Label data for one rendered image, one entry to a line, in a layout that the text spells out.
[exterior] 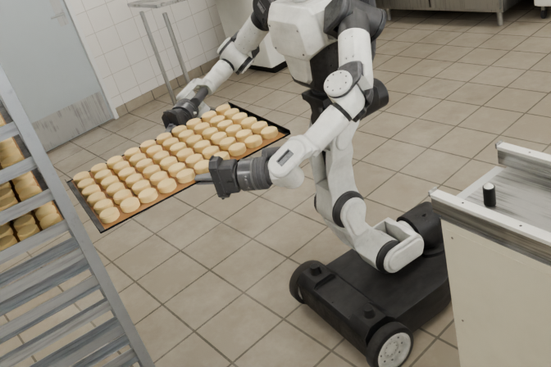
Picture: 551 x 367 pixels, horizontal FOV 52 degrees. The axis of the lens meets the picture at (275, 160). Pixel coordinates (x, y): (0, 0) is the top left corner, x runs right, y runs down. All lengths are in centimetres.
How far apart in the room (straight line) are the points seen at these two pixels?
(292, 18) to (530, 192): 85
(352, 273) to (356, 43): 121
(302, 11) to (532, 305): 102
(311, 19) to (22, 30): 376
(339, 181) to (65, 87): 370
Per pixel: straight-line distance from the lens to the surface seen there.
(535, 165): 172
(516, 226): 145
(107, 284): 154
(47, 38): 528
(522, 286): 154
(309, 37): 174
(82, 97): 543
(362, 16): 164
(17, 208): 144
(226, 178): 151
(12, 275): 198
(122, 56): 551
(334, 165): 197
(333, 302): 235
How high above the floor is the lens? 179
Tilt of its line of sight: 28 degrees down
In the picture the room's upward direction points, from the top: 16 degrees counter-clockwise
